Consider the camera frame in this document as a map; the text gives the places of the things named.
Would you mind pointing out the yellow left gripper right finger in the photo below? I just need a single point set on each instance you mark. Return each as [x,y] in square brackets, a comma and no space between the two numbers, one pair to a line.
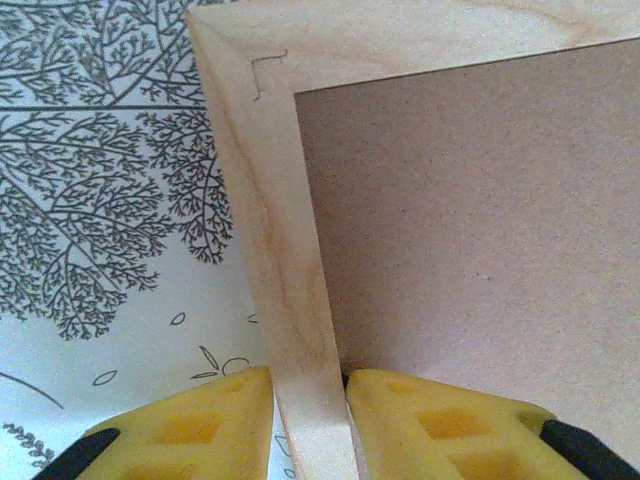
[450,440]

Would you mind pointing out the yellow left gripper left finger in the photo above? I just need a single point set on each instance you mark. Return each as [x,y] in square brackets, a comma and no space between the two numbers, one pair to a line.
[190,435]

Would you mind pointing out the brown fibreboard backing board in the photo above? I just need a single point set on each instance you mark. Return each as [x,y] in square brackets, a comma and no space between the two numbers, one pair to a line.
[475,225]

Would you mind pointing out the light wooden picture frame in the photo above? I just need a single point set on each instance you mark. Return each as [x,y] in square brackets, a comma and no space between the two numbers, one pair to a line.
[270,200]

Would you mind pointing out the floral print tablecloth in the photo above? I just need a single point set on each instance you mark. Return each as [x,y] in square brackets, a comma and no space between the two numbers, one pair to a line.
[100,200]

